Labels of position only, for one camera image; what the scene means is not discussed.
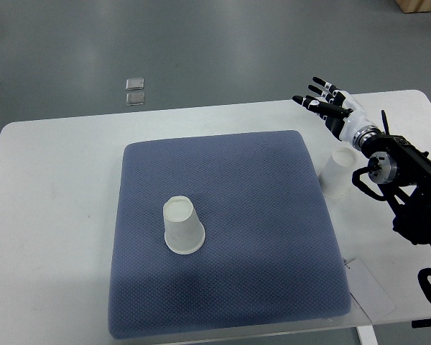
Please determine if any white robotic hand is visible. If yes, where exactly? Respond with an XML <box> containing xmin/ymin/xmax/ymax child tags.
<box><xmin>292</xmin><ymin>76</ymin><xmax>379</xmax><ymax>142</ymax></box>

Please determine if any white paper cup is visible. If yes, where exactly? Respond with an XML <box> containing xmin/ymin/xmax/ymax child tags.
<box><xmin>318</xmin><ymin>147</ymin><xmax>357</xmax><ymax>198</ymax></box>
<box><xmin>162</xmin><ymin>195</ymin><xmax>205</xmax><ymax>255</ymax></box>

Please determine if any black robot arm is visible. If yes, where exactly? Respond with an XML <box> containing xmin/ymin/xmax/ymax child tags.
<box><xmin>292</xmin><ymin>77</ymin><xmax>431</xmax><ymax>304</ymax></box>

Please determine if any wooden furniture corner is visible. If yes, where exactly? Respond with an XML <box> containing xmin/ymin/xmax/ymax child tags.
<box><xmin>395</xmin><ymin>0</ymin><xmax>431</xmax><ymax>14</ymax></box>

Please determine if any blue mesh cushion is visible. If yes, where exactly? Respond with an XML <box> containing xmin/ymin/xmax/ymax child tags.
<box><xmin>108</xmin><ymin>130</ymin><xmax>351</xmax><ymax>339</ymax></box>

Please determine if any lower floor plate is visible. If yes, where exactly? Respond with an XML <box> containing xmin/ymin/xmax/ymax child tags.
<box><xmin>126</xmin><ymin>91</ymin><xmax>145</xmax><ymax>106</ymax></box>

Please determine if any floor plate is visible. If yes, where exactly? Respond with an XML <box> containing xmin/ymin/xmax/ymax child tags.
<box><xmin>125</xmin><ymin>77</ymin><xmax>144</xmax><ymax>91</ymax></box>
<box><xmin>126</xmin><ymin>91</ymin><xmax>145</xmax><ymax>106</ymax></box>

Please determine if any white paper tag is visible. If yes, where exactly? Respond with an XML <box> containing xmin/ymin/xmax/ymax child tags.
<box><xmin>345</xmin><ymin>259</ymin><xmax>396</xmax><ymax>323</ymax></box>

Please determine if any upper floor plate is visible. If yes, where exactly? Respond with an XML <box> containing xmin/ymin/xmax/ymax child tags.
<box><xmin>125</xmin><ymin>77</ymin><xmax>144</xmax><ymax>91</ymax></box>

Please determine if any white paper cup on cushion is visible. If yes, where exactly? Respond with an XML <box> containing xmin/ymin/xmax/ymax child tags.
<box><xmin>162</xmin><ymin>195</ymin><xmax>205</xmax><ymax>255</ymax></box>

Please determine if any white table leg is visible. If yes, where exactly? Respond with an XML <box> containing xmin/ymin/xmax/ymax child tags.
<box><xmin>356</xmin><ymin>326</ymin><xmax>378</xmax><ymax>345</ymax></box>

